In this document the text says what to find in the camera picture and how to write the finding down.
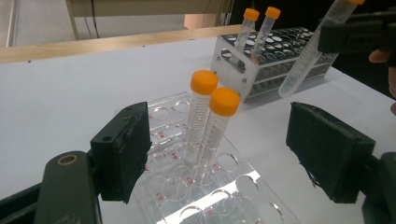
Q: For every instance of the perforated metal tube rack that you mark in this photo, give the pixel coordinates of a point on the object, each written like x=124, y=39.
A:
x=230, y=71

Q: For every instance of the light brown panel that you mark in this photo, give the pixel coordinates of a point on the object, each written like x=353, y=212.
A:
x=199, y=21

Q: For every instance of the clear acrylic tube rack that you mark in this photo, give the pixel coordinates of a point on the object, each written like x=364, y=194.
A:
x=174, y=186

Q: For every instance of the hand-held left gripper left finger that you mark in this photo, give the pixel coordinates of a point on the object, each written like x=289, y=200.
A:
x=121, y=155

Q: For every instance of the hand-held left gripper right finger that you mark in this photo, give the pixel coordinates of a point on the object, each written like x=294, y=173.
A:
x=330, y=149

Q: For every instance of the beige table frame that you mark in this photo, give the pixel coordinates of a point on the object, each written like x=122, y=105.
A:
x=140, y=7

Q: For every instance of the orange-capped clear tube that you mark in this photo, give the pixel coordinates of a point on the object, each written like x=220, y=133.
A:
x=300, y=68
x=273, y=12
x=224, y=102
x=251, y=14
x=204, y=82

